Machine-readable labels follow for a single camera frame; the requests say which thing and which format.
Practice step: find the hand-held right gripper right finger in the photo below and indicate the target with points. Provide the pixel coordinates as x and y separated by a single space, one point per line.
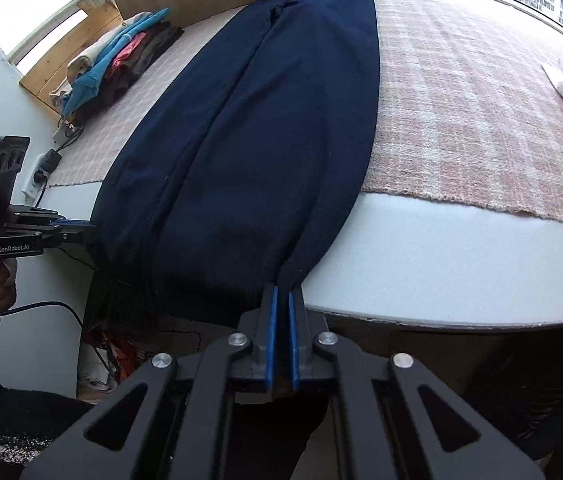
294 340

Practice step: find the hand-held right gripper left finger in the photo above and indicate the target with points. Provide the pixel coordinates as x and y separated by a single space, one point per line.
272 340

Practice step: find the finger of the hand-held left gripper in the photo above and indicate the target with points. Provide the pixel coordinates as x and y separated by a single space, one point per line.
69 222
74 236

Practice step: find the navy blue pants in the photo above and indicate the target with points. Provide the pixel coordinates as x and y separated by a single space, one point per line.
261 135

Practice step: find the white power strip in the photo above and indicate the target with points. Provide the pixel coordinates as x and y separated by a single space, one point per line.
36 182

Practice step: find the black power adapter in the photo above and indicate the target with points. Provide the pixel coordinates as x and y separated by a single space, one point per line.
50 161

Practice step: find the pine wood panel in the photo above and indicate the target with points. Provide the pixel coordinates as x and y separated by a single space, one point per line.
61 67

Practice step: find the white shoe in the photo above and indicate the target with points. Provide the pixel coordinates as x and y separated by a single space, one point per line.
97 382

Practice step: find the blue folded garment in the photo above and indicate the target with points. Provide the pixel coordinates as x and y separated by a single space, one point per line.
104 67

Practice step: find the white knit cardigan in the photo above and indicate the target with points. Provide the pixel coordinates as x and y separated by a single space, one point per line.
86 62

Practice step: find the white mattress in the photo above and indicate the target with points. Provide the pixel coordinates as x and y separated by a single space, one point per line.
436 265

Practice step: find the pink folded garment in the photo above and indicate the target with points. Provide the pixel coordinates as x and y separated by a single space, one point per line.
126 52

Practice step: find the dark folded garment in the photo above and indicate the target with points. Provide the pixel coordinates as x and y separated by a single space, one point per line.
154 47

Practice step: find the pink plaid blanket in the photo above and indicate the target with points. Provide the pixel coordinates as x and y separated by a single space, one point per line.
461 110

